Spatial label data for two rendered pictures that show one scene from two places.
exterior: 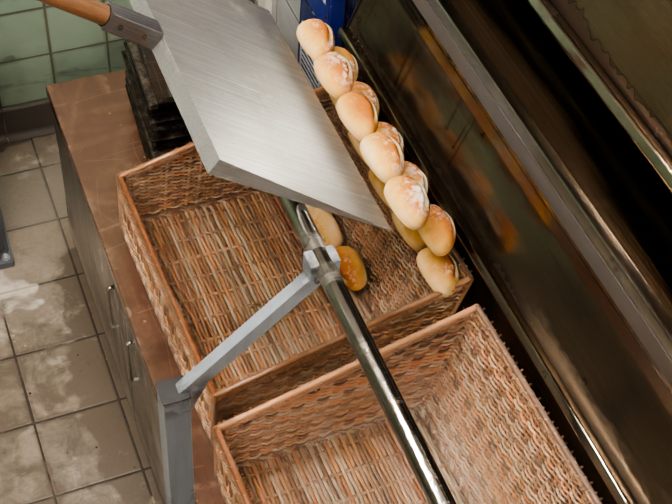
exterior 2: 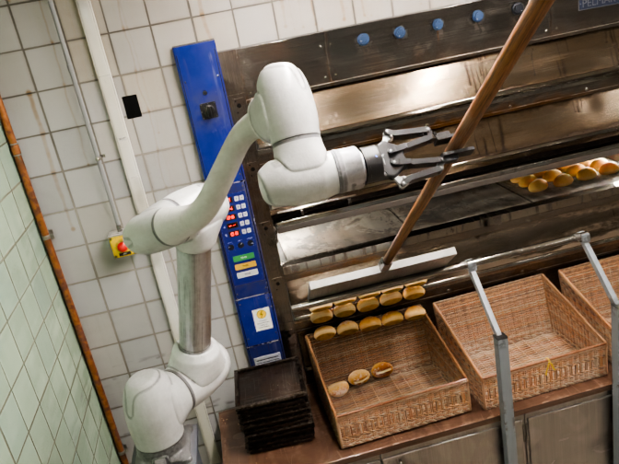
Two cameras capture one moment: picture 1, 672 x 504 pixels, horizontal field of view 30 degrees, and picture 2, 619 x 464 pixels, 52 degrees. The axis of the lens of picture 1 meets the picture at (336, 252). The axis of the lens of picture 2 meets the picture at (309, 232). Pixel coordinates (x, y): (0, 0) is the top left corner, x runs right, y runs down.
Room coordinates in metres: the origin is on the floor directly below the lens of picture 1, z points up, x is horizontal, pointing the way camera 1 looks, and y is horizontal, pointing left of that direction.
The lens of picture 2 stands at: (0.95, 2.33, 2.24)
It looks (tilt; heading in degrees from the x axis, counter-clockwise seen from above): 20 degrees down; 289
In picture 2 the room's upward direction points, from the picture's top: 11 degrees counter-clockwise
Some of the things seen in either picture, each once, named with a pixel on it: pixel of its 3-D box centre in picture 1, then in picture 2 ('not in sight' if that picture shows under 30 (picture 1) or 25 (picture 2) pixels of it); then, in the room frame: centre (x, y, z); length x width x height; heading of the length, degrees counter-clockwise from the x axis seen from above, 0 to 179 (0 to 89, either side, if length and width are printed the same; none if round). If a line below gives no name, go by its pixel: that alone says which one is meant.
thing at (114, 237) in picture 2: not in sight; (123, 242); (2.43, 0.29, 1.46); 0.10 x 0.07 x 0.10; 26
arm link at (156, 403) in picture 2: not in sight; (153, 404); (2.04, 0.93, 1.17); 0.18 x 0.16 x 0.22; 71
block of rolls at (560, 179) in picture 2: not in sight; (545, 164); (0.77, -1.05, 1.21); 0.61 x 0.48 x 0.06; 116
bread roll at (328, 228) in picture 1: (320, 230); (359, 377); (1.64, 0.03, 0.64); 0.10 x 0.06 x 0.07; 32
